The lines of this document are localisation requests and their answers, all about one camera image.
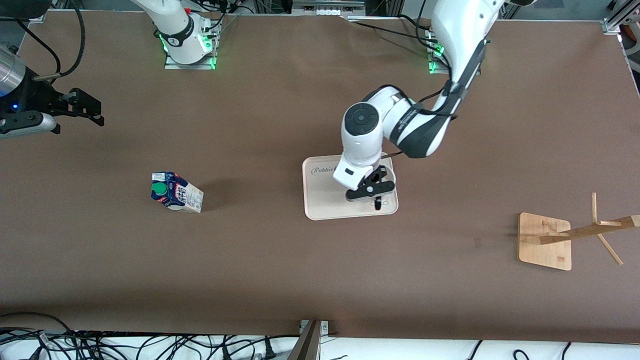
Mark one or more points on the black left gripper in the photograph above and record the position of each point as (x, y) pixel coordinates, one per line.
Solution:
(378, 202)

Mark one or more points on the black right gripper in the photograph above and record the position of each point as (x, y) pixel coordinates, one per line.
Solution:
(36, 95)

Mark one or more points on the blue milk carton green cap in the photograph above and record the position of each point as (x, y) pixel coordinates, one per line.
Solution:
(185, 197)

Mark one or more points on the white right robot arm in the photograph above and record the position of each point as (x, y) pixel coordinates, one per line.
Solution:
(175, 30)

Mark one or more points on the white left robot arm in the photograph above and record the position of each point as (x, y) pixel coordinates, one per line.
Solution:
(360, 147)

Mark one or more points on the beige rabbit print tray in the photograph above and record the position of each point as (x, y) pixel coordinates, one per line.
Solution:
(325, 200)

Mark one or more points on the wooden mug rack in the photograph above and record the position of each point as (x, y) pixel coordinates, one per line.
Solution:
(537, 245)

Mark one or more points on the grey electronics box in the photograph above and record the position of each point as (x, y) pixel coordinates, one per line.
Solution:
(327, 7)

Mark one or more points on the dark metal beam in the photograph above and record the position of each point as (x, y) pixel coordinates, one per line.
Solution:
(306, 347)

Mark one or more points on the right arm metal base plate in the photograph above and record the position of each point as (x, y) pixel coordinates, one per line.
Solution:
(190, 66)

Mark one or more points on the small metal bracket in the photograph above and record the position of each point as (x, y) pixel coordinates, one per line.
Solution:
(324, 327)

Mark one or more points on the aluminium frame profile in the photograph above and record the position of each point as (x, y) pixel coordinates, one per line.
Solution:
(622, 17)

